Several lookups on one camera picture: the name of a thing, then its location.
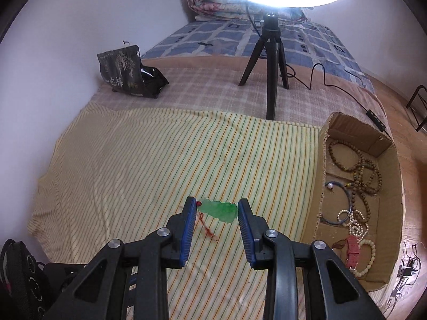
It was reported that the cream bead bracelet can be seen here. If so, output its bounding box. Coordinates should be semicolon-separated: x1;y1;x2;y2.
351;238;377;278

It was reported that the blue bangle bracelet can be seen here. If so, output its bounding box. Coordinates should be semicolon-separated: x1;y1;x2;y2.
321;182;355;226

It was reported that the green jade pendant red cord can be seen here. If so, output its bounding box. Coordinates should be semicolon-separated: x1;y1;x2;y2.
196;198;240;242

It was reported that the brown wooden bead necklace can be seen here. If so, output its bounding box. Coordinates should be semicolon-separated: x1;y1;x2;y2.
328;139;383;219

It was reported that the cardboard box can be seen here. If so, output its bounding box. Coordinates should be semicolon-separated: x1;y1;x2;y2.
303;112;404;292

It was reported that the yellow striped cloth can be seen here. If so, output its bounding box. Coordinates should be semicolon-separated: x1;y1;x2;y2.
26;102;398;320

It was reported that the beige plaid blanket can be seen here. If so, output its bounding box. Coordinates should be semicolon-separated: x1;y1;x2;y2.
90;56;388;126

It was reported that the black metal rack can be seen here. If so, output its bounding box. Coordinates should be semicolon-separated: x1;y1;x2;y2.
406;85;426;132

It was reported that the black printed bag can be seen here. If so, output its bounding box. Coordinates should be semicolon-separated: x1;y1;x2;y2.
97;45;169;98

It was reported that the black tripod stand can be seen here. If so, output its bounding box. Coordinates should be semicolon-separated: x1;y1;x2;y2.
239;13;289;121

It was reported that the folded floral quilt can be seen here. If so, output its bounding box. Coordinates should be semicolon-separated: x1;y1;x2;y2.
187;0;308;24

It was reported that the red strap wristwatch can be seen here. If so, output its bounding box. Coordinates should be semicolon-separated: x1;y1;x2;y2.
332;235;361;271

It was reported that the white pearl necklace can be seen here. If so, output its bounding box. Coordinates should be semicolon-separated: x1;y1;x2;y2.
337;208;370;237

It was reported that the black power cable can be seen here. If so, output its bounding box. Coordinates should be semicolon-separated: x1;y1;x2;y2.
246;3;393;139

